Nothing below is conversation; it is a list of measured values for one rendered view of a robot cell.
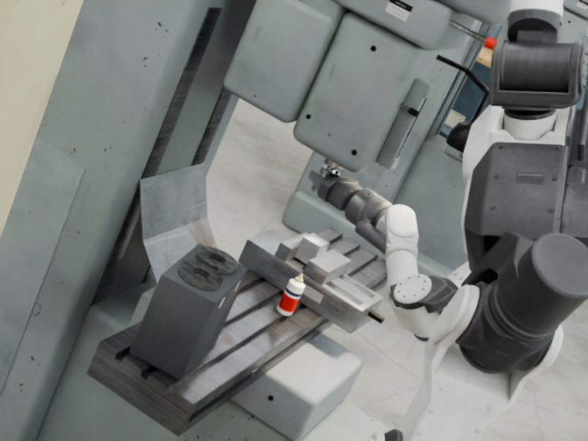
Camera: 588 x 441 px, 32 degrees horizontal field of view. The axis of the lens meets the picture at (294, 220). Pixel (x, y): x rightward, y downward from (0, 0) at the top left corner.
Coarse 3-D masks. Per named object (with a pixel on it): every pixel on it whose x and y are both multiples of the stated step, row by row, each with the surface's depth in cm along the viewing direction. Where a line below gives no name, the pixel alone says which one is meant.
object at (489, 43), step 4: (448, 24) 212; (452, 24) 211; (456, 24) 211; (460, 24) 211; (456, 28) 211; (460, 28) 211; (464, 28) 211; (464, 32) 211; (468, 32) 210; (472, 32) 210; (476, 32) 210; (472, 36) 210; (476, 36) 210; (480, 36) 210; (480, 40) 210; (484, 40) 209; (488, 40) 209; (492, 40) 208; (496, 40) 209; (484, 44) 210; (488, 44) 209; (492, 44) 208; (488, 48) 210; (492, 48) 209
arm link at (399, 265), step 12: (396, 252) 218; (408, 252) 218; (396, 264) 215; (408, 264) 215; (396, 276) 212; (396, 300) 204; (396, 312) 207; (408, 312) 203; (420, 312) 202; (408, 324) 207; (420, 324) 205; (432, 324) 205; (420, 336) 208
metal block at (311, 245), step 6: (312, 234) 263; (306, 240) 259; (312, 240) 260; (318, 240) 261; (324, 240) 263; (300, 246) 260; (306, 246) 259; (312, 246) 258; (318, 246) 258; (324, 246) 260; (300, 252) 260; (306, 252) 259; (312, 252) 259; (318, 252) 259; (324, 252) 263; (300, 258) 260; (306, 258) 260
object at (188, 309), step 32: (192, 256) 210; (224, 256) 213; (160, 288) 198; (192, 288) 198; (224, 288) 203; (160, 320) 200; (192, 320) 198; (224, 320) 219; (160, 352) 202; (192, 352) 200
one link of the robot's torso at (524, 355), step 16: (480, 288) 167; (480, 304) 164; (480, 320) 163; (496, 320) 161; (464, 336) 165; (480, 336) 164; (496, 336) 162; (512, 336) 161; (480, 352) 166; (496, 352) 165; (512, 352) 164; (528, 352) 163; (544, 352) 166; (496, 368) 168; (512, 368) 168; (528, 368) 166
